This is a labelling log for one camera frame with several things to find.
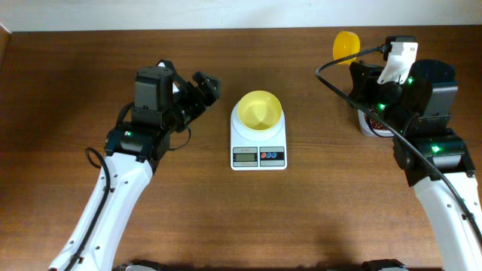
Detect red adzuki beans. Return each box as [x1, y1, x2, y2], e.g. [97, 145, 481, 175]
[365, 114, 389, 132]

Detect yellow measuring scoop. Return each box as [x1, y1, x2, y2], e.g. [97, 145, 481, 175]
[332, 31, 361, 60]

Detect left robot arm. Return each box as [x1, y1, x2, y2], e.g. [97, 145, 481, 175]
[49, 60, 221, 270]

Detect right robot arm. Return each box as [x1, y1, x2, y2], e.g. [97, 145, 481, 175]
[349, 36, 481, 270]

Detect pale yellow plastic bowl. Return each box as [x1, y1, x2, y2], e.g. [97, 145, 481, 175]
[236, 90, 282, 132]

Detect white digital kitchen scale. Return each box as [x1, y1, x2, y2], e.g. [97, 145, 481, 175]
[230, 102, 288, 171]

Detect clear plastic container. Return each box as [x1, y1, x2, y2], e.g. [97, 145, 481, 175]
[357, 110, 393, 138]

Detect right black cable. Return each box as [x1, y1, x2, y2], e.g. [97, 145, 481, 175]
[314, 45, 482, 245]

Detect black cable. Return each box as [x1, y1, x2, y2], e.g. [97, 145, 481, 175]
[314, 45, 482, 245]
[62, 147, 112, 271]

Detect left black cable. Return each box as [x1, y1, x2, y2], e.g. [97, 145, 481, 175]
[62, 147, 112, 271]

